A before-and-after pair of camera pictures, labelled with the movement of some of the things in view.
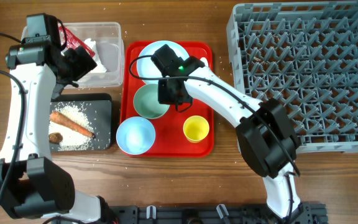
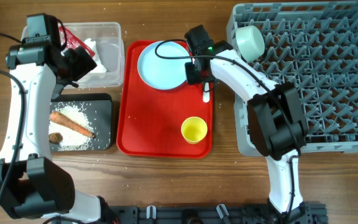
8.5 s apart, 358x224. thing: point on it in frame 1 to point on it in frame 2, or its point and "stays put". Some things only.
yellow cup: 195,129 stays put
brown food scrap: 55,137 stays put
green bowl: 146,102 to 250,41
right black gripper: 164,98 to 191,76
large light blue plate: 147,67 stays put
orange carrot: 64,119 stays put
